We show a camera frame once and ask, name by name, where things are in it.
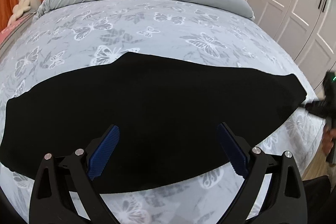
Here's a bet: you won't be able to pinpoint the black pants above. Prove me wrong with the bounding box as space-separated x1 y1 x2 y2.
1 52 306 193

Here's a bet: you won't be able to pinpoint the person's right hand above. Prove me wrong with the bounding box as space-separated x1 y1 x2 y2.
322 125 336 156

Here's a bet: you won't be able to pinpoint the butterfly print bed sheet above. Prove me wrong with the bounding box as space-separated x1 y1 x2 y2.
1 0 315 223

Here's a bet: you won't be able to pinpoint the pink bedside bench top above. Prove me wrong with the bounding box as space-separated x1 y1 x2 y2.
0 18 26 44

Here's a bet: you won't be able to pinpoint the flower shaped plush cushion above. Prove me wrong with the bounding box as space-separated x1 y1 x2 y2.
12 0 31 19

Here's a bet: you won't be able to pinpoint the white wardrobe with black handles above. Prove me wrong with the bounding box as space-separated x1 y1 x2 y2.
246 0 335 91

